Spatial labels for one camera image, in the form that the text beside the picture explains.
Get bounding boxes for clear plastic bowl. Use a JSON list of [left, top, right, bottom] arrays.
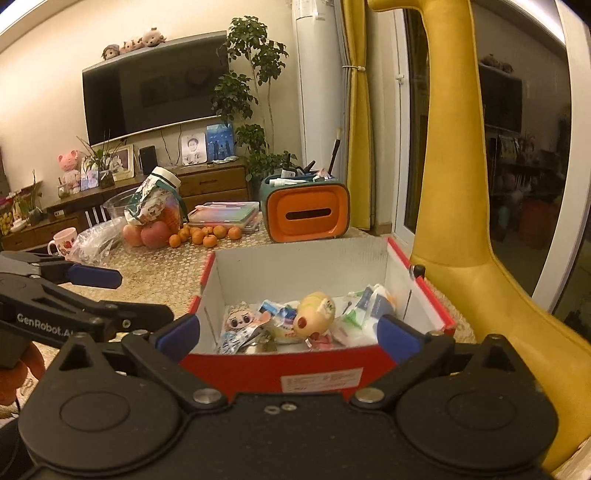
[[103, 186, 187, 233]]

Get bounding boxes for red apple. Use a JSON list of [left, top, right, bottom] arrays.
[[140, 220, 171, 250], [122, 224, 143, 247]]

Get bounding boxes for black television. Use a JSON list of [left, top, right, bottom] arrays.
[[82, 31, 229, 146]]

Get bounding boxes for yellow curtain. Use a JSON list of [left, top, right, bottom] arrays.
[[341, 1, 374, 231]]

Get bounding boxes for red white cardboard box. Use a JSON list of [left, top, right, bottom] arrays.
[[182, 237, 456, 396]]

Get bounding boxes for blue picture card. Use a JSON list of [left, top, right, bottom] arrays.
[[205, 123, 235, 162]]

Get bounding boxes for beige plush toy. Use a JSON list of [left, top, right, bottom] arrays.
[[294, 291, 335, 345]]

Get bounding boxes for cartoon face plush pouch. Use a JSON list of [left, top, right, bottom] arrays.
[[223, 302, 257, 339]]

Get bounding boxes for white air conditioner tower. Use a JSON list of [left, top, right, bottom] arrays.
[[291, 1, 345, 179]]

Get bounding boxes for white toothpaste tube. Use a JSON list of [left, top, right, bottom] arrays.
[[259, 300, 297, 335]]

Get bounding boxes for orange tangerine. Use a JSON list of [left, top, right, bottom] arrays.
[[168, 234, 181, 248], [213, 225, 228, 239], [228, 226, 242, 241], [191, 229, 205, 245], [202, 235, 217, 248], [178, 227, 191, 243]]

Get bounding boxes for clear plastic bag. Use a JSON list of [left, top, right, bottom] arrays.
[[67, 217, 127, 266]]

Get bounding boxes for portrait photo frame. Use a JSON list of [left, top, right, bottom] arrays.
[[181, 131, 207, 166]]

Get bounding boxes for gold lace tablecloth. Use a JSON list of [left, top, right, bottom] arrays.
[[27, 225, 477, 393]]

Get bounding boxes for framed photo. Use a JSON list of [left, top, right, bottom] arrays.
[[109, 145, 135, 182]]

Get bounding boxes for green potted plant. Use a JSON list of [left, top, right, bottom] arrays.
[[212, 15, 294, 185]]

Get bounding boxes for pink strawberry mug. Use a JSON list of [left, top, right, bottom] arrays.
[[47, 227, 77, 257]]

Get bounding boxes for orange green tissue box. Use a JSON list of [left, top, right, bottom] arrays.
[[259, 176, 349, 243]]

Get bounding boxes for christmas print cloth bag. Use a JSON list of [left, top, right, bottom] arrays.
[[124, 166, 186, 226]]

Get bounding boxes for yellow chair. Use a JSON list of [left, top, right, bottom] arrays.
[[369, 1, 590, 473]]

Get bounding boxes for pink pig plush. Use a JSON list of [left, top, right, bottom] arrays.
[[57, 149, 81, 194]]

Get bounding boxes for pastel stacked notebooks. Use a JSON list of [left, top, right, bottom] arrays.
[[188, 202, 259, 228]]

